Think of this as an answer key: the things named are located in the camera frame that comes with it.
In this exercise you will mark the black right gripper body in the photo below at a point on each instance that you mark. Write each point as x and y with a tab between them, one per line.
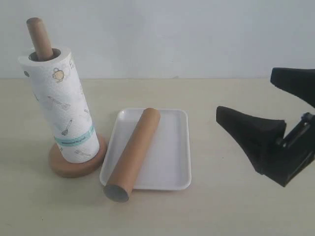
293	153

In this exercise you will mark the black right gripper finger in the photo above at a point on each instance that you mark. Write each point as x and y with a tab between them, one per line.
298	82
256	136

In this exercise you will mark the brown cardboard tube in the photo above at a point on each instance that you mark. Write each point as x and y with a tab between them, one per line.
122	179

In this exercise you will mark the white printed paper towel roll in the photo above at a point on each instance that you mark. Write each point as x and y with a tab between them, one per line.
57	88

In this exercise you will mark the wooden paper towel holder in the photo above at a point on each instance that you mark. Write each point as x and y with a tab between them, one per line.
58	164

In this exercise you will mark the white rectangular tray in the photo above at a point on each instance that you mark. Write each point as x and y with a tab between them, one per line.
167	165

